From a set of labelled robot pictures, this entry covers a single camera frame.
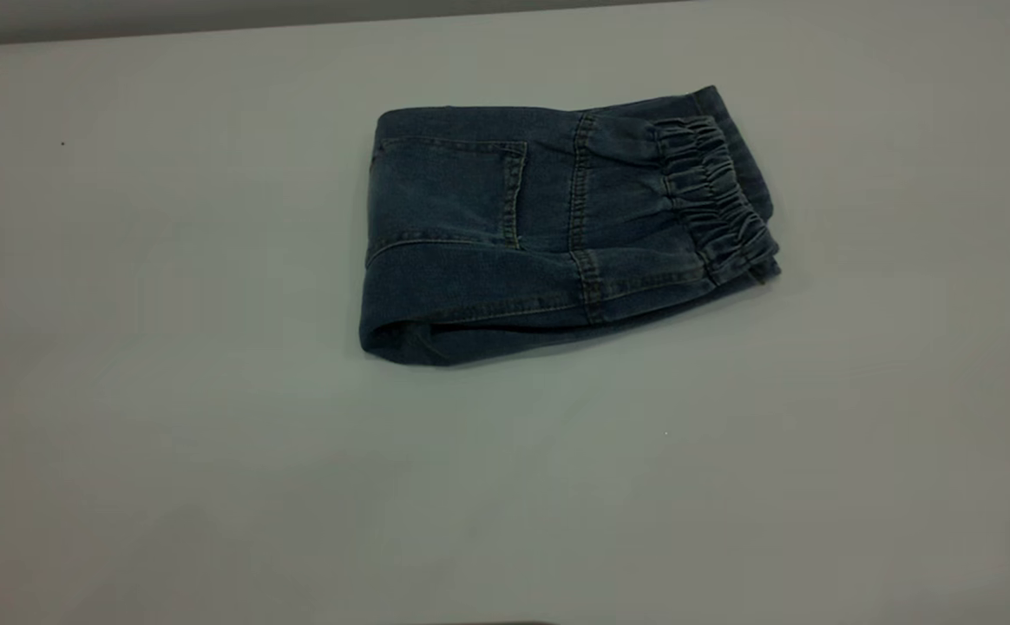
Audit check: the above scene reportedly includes blue denim children's pants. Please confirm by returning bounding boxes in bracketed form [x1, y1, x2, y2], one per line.
[359, 84, 782, 367]

